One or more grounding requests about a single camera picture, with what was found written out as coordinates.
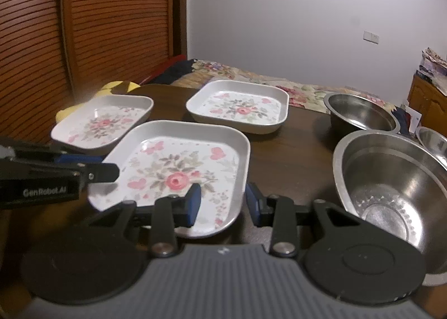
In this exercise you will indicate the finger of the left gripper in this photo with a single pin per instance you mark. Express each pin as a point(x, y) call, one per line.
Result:
point(92, 169)

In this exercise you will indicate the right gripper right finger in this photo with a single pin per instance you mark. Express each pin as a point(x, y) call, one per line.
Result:
point(285, 217)

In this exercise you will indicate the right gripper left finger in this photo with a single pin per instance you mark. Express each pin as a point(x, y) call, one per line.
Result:
point(163, 217)

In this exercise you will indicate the floral square plate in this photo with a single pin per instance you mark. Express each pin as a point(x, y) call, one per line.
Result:
point(249, 107)
point(96, 127)
point(164, 158)

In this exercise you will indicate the large steel bowl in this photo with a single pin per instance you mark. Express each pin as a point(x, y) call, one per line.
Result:
point(397, 185)

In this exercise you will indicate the medium steel bowl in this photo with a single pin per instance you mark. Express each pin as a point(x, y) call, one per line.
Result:
point(349, 113)

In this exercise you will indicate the small steel bowl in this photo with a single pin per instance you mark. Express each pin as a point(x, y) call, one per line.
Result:
point(434, 142)

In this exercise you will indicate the floral bed blanket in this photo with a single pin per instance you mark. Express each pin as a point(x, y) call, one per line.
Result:
point(305, 96)

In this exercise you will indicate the wooden louvered wardrobe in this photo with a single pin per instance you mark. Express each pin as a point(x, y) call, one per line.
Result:
point(58, 53)

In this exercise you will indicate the wooden sideboard cabinet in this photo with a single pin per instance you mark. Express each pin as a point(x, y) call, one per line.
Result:
point(427, 100)

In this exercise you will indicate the pile of papers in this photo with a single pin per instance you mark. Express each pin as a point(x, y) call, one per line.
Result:
point(431, 64)

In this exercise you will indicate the white wall switch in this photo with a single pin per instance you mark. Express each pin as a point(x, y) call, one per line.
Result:
point(371, 37)

